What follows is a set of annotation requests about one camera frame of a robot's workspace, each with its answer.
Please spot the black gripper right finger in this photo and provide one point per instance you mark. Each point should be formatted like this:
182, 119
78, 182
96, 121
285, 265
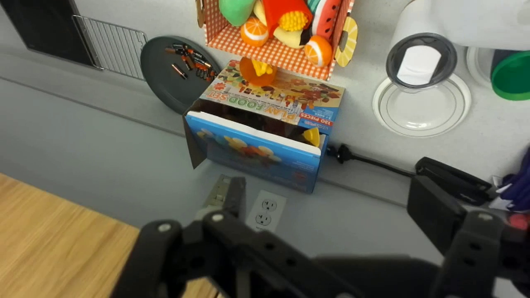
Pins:
432, 215

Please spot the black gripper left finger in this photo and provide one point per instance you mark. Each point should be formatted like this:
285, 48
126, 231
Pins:
234, 195

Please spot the black stapler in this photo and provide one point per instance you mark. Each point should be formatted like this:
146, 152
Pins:
452, 175

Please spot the blue play food box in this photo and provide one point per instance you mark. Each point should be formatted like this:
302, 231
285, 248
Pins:
258, 149

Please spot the orange pink cloth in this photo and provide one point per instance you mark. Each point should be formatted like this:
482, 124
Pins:
520, 220

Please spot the navy blue cloth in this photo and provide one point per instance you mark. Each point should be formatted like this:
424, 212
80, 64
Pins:
519, 190

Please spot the small white paper plate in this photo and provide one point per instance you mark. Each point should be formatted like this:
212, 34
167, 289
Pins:
419, 112

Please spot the orange checkered toy tray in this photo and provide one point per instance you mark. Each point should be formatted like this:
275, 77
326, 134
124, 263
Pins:
265, 51

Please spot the large white paper plate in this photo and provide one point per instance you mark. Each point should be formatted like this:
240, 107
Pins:
475, 66

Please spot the white tumbler with black lid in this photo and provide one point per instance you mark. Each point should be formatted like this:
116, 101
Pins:
422, 59

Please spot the green plastic cup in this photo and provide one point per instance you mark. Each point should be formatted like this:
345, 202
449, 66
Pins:
514, 76

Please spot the toy orange slice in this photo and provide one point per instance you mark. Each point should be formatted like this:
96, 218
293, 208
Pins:
254, 31
318, 51

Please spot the yellow toy corn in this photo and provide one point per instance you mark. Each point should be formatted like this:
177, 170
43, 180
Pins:
293, 20

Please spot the green toy fruit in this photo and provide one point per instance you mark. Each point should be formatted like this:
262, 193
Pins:
235, 10

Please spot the counter vent grille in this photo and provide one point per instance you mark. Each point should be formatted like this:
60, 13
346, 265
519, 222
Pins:
113, 46

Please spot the toy watermelon slice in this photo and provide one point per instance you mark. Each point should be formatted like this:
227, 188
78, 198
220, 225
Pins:
326, 18

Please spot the white wall power outlet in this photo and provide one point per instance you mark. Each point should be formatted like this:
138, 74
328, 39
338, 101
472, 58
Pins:
265, 208

